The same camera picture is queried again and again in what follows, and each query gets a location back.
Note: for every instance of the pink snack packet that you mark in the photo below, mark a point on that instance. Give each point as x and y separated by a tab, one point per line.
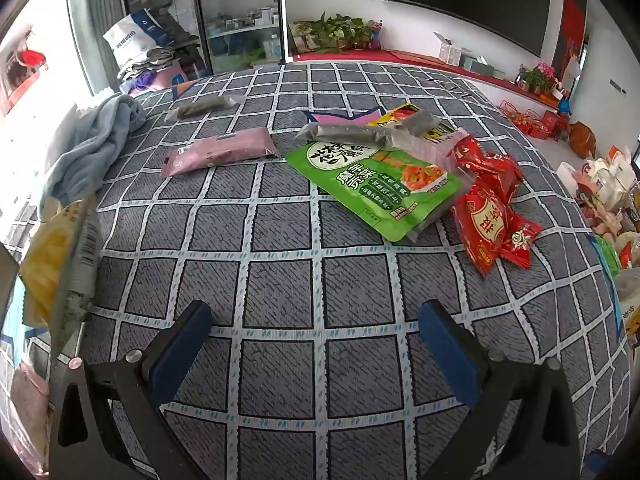
220	152

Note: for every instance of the white printed sack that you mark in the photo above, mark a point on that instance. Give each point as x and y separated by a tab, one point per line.
135	35

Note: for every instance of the grey green box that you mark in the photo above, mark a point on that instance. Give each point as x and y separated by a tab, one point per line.
475	62

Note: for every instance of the orange brown bag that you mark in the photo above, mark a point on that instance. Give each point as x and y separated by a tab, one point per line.
583	138

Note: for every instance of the grey checked bedspread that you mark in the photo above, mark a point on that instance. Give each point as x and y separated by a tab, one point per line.
280	280

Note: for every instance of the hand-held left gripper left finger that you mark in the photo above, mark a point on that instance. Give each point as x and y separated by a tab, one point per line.
180	355

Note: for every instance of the glass door cabinet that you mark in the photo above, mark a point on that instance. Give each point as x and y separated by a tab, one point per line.
225	10

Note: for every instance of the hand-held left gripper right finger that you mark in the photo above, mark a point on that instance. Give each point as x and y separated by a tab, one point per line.
450	360

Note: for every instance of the red topped low shelf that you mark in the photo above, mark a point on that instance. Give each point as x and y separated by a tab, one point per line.
450	70

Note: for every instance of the red window decoration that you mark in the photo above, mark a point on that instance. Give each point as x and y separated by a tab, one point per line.
32	57

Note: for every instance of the red gift baskets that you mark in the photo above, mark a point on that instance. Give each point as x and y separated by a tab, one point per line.
535	121

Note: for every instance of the open white carton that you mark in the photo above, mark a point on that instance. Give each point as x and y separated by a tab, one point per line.
447	50

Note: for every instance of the yellow white snack packet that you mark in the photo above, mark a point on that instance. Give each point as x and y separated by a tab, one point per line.
55	260

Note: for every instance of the pile of bags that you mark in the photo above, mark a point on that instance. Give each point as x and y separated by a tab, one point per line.
610	195

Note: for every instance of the red snack packet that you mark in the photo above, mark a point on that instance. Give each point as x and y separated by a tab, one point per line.
487	160
520	241
480	225

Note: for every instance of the clear plastic bag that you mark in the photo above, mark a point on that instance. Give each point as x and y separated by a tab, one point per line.
432	152

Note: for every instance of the pink potted flowers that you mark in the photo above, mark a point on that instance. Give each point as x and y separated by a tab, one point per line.
537	76

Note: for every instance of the long grey snack packet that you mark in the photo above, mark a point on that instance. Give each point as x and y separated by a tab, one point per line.
350	133

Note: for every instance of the green potted plants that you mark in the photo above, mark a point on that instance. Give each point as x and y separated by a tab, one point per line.
340	30

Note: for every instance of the pink cloth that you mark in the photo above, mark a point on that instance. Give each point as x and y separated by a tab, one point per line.
27	405

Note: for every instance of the red wall decoration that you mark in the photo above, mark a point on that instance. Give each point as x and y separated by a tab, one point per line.
572	15

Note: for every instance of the cardboard box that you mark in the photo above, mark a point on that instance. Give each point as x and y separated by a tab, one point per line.
7	270

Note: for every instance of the brown snack in clear wrapper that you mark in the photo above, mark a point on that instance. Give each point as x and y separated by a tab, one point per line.
200	107

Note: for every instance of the pile of clothes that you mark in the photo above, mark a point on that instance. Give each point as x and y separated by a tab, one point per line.
155	62

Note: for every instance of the framed picture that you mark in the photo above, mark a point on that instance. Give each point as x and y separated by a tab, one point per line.
301	36

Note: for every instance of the light blue towel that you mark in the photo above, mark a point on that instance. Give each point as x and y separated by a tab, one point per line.
95	145

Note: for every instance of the green snack packet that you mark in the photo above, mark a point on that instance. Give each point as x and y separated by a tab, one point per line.
365	180

